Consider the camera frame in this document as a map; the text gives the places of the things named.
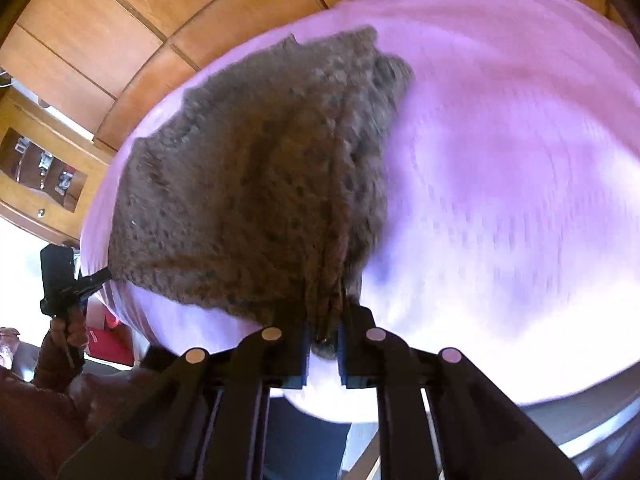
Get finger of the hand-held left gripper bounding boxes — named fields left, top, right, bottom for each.
left=75, top=267, right=114, bottom=302

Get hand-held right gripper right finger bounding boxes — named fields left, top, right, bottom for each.
left=337, top=305, right=584, bottom=480

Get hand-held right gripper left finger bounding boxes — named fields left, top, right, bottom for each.
left=57, top=321, right=312, bottom=480

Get brown knitted garment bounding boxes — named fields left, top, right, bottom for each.
left=107, top=25, right=417, bottom=361

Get person's left forearm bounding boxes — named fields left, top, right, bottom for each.
left=0, top=332, right=166, bottom=480

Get person's left hand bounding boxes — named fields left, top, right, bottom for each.
left=49, top=304, right=90, bottom=361

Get red box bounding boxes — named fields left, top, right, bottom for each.
left=84, top=305, right=137, bottom=367

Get person's dark pants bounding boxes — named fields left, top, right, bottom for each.
left=259, top=394, right=352, bottom=480

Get wooden cabinet with glass door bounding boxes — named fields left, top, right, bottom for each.
left=0, top=67, right=115, bottom=244

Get wooden panelled headboard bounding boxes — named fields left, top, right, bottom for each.
left=0, top=0, right=631, bottom=153

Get grey bed frame rail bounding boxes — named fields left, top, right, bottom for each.
left=520, top=360, right=640, bottom=467

